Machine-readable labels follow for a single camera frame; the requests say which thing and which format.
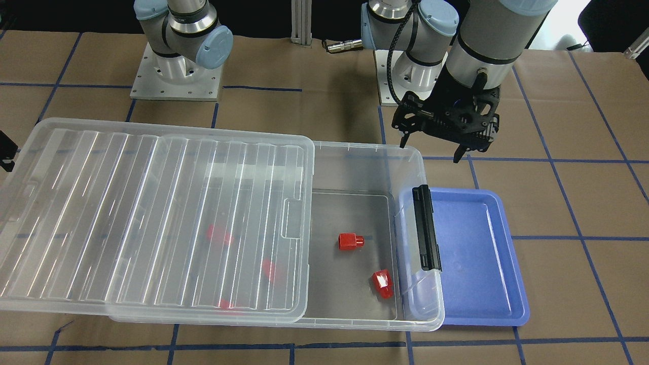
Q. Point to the red block lower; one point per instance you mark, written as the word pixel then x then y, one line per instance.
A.
pixel 383 283

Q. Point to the blue plastic tray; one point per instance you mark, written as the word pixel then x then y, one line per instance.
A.
pixel 480 283

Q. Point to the aluminium frame post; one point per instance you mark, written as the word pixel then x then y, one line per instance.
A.
pixel 301 22

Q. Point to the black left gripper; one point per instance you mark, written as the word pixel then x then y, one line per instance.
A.
pixel 410 115

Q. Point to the metal cable connector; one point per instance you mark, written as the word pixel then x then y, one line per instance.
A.
pixel 342 47

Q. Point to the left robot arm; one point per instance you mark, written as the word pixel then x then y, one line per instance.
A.
pixel 490 35

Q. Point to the clear plastic storage box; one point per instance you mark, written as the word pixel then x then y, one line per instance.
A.
pixel 365 238

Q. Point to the black box latch handle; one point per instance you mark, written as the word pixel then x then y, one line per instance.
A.
pixel 429 251

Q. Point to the clear plastic box lid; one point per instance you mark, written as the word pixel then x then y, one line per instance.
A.
pixel 68 202

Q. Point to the red block upper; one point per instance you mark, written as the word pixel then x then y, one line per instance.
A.
pixel 350 241

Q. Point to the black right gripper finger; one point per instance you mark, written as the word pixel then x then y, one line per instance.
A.
pixel 8 152

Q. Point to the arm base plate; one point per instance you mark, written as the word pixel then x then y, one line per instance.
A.
pixel 406 75
pixel 174 79

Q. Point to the red block middle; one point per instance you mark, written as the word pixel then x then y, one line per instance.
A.
pixel 271 271

